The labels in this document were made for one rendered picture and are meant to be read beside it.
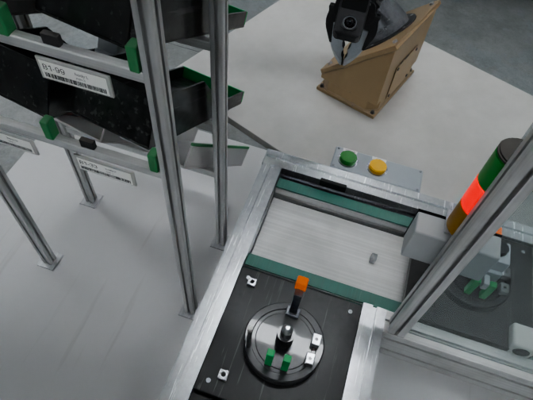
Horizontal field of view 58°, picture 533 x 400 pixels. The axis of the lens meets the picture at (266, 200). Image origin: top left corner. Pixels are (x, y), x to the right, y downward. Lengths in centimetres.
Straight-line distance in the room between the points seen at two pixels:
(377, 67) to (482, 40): 225
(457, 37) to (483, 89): 184
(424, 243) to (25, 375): 75
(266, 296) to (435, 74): 97
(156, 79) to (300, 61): 106
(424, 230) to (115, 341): 62
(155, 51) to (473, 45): 305
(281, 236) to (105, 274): 38
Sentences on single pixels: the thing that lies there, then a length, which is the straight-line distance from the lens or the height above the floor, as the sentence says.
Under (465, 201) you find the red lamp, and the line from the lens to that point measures 65.
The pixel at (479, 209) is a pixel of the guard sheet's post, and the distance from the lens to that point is 62.
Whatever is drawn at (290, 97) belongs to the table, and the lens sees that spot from 140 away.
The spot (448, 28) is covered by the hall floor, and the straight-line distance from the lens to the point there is 351.
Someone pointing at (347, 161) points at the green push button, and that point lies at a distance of 111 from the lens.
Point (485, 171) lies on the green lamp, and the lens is 61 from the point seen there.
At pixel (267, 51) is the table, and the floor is 86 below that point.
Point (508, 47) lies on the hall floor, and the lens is 354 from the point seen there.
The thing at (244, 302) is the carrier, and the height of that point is 97.
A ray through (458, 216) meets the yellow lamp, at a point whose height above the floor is 130.
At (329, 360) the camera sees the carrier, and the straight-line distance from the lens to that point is 88.
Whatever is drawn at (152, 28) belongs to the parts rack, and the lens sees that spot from 46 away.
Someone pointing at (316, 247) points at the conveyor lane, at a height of 92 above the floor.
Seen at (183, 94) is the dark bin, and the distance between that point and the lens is 68.
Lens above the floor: 180
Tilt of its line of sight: 54 degrees down
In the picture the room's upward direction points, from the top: 7 degrees clockwise
